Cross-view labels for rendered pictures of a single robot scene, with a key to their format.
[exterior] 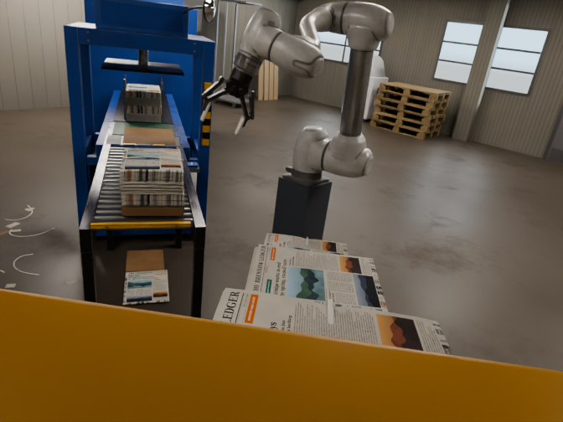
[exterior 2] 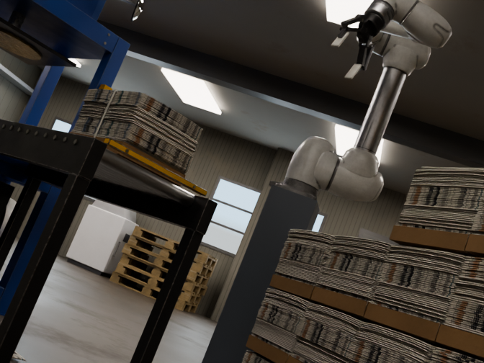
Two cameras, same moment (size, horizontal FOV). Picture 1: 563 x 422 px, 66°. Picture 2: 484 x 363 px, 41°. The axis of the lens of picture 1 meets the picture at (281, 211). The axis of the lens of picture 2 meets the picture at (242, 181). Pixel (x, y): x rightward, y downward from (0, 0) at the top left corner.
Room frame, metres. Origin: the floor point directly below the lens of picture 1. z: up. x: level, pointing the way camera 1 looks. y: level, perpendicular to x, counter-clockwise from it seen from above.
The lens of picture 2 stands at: (-0.25, 1.23, 0.54)
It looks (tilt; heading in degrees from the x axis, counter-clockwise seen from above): 9 degrees up; 336
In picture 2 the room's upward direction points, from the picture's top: 22 degrees clockwise
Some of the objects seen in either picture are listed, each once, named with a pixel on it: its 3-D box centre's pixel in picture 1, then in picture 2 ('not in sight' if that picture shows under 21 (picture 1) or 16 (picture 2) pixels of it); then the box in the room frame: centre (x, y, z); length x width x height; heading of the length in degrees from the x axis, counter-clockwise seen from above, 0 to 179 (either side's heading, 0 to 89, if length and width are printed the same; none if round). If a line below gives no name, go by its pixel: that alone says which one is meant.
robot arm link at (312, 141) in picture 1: (312, 148); (312, 162); (2.11, -0.11, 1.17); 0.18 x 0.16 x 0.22; 63
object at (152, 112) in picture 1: (143, 102); not in sight; (3.87, 1.35, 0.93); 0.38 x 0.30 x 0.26; 19
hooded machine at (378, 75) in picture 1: (365, 87); (108, 230); (9.81, -1.49, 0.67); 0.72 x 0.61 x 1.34; 52
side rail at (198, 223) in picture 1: (188, 187); (104, 186); (2.45, 0.59, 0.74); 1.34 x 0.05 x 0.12; 19
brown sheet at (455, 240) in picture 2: not in sight; (473, 261); (1.08, -0.11, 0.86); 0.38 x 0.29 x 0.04; 90
